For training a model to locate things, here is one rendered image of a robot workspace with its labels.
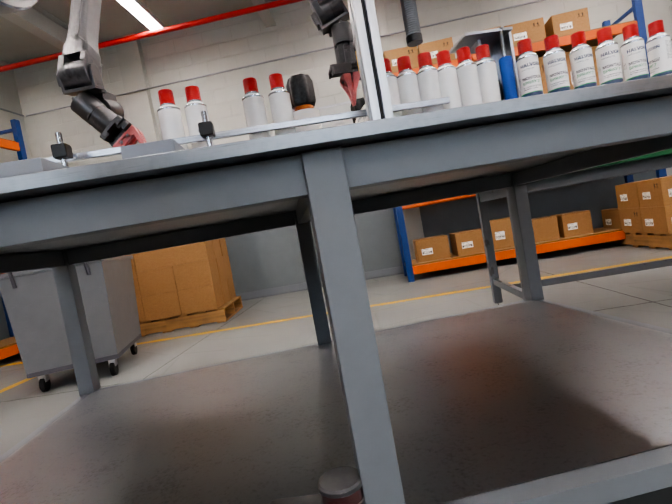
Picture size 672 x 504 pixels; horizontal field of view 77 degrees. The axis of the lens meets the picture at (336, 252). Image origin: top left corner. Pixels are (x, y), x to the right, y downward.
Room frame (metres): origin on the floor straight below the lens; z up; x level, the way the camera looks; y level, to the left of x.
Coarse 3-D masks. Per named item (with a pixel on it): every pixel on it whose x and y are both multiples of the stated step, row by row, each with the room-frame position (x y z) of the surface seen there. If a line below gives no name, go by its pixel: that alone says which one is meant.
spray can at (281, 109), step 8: (272, 80) 1.02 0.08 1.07; (280, 80) 1.02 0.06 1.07; (272, 88) 1.02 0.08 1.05; (280, 88) 1.02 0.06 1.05; (272, 96) 1.01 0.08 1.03; (280, 96) 1.01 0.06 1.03; (288, 96) 1.02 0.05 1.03; (272, 104) 1.02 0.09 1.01; (280, 104) 1.01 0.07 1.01; (288, 104) 1.02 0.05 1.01; (272, 112) 1.02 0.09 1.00; (280, 112) 1.01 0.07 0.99; (288, 112) 1.02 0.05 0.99; (280, 120) 1.01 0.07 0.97; (288, 120) 1.01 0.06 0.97; (288, 128) 1.01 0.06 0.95
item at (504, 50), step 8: (480, 40) 1.17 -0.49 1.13; (504, 40) 1.18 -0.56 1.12; (512, 40) 1.16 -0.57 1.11; (472, 48) 1.21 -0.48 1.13; (496, 48) 1.23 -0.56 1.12; (504, 48) 1.14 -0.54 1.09; (512, 48) 1.15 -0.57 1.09; (496, 56) 1.23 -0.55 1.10; (512, 56) 1.16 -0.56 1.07; (496, 64) 1.24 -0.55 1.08; (520, 96) 1.16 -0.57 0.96
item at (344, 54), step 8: (336, 48) 1.11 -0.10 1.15; (344, 48) 1.09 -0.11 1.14; (352, 48) 1.09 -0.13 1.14; (336, 56) 1.11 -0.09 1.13; (344, 56) 1.09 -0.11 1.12; (352, 56) 1.09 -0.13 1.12; (336, 64) 1.08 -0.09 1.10; (344, 64) 1.08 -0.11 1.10; (352, 64) 1.09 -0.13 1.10; (328, 72) 1.13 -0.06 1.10
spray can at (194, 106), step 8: (192, 88) 1.00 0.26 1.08; (192, 96) 1.00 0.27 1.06; (200, 96) 1.02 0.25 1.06; (192, 104) 0.99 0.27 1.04; (200, 104) 1.00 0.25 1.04; (192, 112) 0.99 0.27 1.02; (200, 112) 1.00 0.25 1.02; (192, 120) 0.99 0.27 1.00; (200, 120) 1.00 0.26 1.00; (208, 120) 1.01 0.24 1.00; (192, 128) 0.99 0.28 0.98; (192, 144) 1.00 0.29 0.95; (200, 144) 0.99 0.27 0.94
